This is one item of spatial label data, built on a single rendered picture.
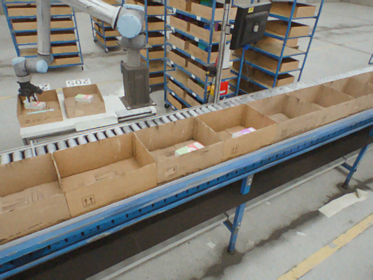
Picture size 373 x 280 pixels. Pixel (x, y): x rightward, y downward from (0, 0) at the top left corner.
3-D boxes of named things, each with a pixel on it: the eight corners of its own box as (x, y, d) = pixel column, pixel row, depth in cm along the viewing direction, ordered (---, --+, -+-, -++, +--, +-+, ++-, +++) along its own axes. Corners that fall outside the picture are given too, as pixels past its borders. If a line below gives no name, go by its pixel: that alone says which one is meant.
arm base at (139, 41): (116, 40, 208) (116, 27, 202) (139, 39, 218) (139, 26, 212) (127, 48, 196) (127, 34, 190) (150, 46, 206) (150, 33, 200)
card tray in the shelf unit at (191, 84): (187, 85, 323) (187, 77, 318) (208, 81, 336) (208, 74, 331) (204, 98, 295) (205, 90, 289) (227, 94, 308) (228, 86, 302)
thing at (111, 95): (134, 86, 268) (134, 83, 266) (156, 112, 226) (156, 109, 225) (20, 102, 227) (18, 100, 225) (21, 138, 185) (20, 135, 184)
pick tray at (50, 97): (59, 100, 229) (56, 88, 224) (63, 121, 201) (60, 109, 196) (20, 105, 218) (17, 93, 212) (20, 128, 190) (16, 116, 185)
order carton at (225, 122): (240, 125, 185) (245, 102, 176) (271, 147, 165) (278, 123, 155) (193, 139, 167) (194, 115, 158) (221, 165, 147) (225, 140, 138)
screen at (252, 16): (249, 69, 254) (267, 1, 219) (265, 75, 246) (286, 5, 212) (221, 83, 222) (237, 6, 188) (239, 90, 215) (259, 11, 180)
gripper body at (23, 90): (25, 93, 212) (20, 78, 205) (36, 93, 212) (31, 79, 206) (20, 97, 206) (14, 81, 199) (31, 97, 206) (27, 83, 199)
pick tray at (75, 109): (97, 93, 243) (96, 83, 238) (106, 112, 215) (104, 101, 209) (63, 98, 232) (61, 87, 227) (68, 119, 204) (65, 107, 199)
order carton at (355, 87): (342, 94, 238) (350, 76, 229) (376, 108, 218) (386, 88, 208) (313, 102, 221) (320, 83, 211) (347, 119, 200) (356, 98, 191)
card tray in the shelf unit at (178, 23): (169, 24, 322) (169, 14, 316) (190, 23, 335) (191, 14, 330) (186, 31, 294) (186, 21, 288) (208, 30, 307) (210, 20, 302)
